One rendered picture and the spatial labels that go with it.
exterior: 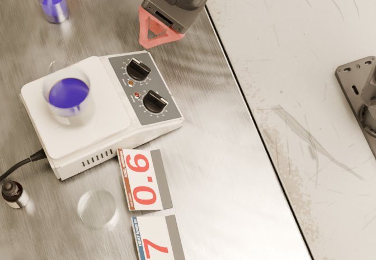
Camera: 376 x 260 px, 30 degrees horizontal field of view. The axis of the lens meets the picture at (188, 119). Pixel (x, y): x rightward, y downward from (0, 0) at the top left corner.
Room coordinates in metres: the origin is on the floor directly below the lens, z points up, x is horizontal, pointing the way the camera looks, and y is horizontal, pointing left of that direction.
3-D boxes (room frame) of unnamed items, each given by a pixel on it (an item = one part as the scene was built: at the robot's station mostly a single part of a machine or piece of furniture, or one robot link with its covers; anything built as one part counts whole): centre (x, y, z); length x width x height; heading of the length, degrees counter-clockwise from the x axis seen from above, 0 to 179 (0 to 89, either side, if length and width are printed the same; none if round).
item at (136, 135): (0.38, 0.13, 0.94); 0.22 x 0.13 x 0.08; 118
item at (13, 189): (0.25, 0.24, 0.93); 0.03 x 0.03 x 0.07
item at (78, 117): (0.36, 0.16, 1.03); 0.07 x 0.06 x 0.08; 27
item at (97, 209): (0.24, 0.12, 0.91); 0.06 x 0.06 x 0.02
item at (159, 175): (0.28, 0.06, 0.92); 0.09 x 0.06 x 0.04; 15
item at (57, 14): (0.56, 0.21, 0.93); 0.04 x 0.04 x 0.06
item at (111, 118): (0.36, 0.15, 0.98); 0.12 x 0.12 x 0.01; 28
